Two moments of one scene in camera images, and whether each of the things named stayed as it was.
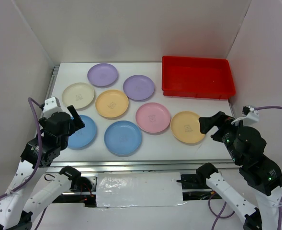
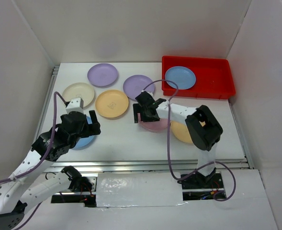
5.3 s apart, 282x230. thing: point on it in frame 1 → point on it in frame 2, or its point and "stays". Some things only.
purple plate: x=139 y=87 stays
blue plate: x=122 y=138 → x=183 y=77
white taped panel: x=129 y=189 stays
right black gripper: x=219 y=119 → x=139 y=109
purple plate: x=102 y=74 stays
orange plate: x=111 y=103 stays
